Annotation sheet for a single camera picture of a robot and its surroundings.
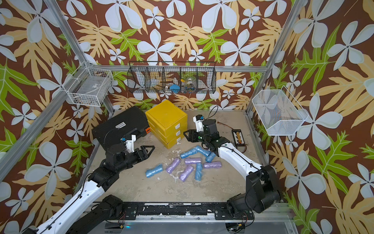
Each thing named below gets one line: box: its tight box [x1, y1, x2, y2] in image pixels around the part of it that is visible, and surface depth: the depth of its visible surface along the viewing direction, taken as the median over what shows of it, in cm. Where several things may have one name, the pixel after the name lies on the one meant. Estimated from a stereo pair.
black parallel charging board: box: [231, 129, 246, 148], surface depth 106 cm
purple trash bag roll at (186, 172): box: [179, 165, 194, 182], surface depth 88 cm
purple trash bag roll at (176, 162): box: [165, 157, 182, 175], surface depth 90 cm
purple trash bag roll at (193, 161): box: [184, 157, 202, 165], surface depth 91 cm
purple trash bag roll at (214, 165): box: [203, 160, 223, 169], surface depth 90 cm
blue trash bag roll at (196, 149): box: [180, 145, 203, 159], surface depth 95 cm
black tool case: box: [92, 106, 150, 156], surface depth 103 cm
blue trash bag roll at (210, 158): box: [205, 152, 216, 163], surface depth 93 cm
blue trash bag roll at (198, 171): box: [194, 162, 204, 181], surface depth 88 cm
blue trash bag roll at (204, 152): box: [194, 144, 211, 157], surface depth 96 cm
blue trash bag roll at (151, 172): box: [145, 163, 164, 178], surface depth 88 cm
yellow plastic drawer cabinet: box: [145, 99, 188, 150], surface depth 90 cm
